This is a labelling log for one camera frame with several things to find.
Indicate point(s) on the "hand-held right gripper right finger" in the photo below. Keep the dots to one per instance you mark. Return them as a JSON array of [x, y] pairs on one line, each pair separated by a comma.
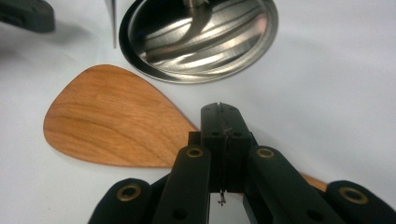
[[235, 155]]

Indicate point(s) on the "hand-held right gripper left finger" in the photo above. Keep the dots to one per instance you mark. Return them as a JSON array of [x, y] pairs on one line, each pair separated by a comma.
[[213, 155]]

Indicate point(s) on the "wooden rice paddle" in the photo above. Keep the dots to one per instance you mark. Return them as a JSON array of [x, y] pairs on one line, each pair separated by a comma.
[[115, 118]]

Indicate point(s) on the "stainless steel utensil rack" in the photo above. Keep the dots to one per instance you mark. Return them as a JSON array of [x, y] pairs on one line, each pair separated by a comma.
[[202, 46]]

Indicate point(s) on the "white table sheet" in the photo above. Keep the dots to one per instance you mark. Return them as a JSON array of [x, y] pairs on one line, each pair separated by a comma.
[[327, 109]]

